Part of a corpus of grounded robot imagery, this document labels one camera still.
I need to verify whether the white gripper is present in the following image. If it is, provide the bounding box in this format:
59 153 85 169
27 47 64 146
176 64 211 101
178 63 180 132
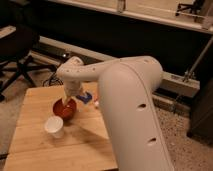
62 81 83 106

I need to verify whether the red ceramic bowl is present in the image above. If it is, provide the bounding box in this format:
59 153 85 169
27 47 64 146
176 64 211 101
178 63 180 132
53 99 77 121

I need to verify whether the white paper cup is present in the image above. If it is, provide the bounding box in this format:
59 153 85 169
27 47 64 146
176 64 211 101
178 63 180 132
44 116 64 138

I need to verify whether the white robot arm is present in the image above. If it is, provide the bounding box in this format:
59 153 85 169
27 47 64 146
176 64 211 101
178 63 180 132
57 56 174 171

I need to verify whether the blue sponge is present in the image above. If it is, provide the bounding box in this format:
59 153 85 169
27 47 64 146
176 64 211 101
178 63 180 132
76 92 92 104

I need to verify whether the small orange white object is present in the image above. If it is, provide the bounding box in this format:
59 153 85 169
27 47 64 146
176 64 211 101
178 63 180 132
94 97 99 108

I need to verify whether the metal rod stand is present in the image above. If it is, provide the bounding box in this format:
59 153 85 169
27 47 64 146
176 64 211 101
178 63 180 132
172 42 212 113

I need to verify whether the distant black office chair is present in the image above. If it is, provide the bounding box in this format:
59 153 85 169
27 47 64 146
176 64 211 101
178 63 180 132
175 0 205 16

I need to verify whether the black cable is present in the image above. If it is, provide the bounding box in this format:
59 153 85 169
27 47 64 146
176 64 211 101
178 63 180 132
41 52 71 88

